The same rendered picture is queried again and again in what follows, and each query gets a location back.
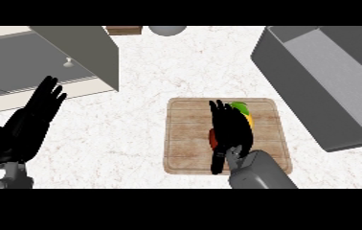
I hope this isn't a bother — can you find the grey cabinet door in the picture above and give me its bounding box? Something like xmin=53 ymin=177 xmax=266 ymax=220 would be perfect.
xmin=28 ymin=25 xmax=120 ymax=93

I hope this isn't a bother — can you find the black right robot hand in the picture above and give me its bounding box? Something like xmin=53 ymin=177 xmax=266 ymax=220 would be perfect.
xmin=208 ymin=99 xmax=256 ymax=176

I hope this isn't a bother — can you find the brown wooden block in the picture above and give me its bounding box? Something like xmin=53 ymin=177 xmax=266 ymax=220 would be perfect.
xmin=105 ymin=25 xmax=145 ymax=36

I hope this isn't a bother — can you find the grey round bowl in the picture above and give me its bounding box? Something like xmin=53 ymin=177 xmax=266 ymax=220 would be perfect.
xmin=148 ymin=25 xmax=188 ymax=37

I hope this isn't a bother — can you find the grey open box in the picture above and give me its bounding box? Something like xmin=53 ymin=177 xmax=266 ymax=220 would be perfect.
xmin=248 ymin=25 xmax=362 ymax=153

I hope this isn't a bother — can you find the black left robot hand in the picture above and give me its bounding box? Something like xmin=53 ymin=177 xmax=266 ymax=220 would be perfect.
xmin=0 ymin=75 xmax=69 ymax=165

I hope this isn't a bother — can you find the multicoloured bell pepper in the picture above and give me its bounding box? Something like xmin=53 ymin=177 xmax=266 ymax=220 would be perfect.
xmin=208 ymin=101 xmax=256 ymax=150

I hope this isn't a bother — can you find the wooden cutting board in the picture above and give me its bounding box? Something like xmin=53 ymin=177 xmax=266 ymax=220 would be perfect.
xmin=162 ymin=97 xmax=294 ymax=176

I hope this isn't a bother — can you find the cream open cabinet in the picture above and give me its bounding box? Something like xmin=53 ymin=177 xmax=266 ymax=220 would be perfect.
xmin=0 ymin=25 xmax=117 ymax=112

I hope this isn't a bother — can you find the pale round knob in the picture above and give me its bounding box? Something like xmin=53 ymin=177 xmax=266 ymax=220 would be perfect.
xmin=62 ymin=57 xmax=77 ymax=69

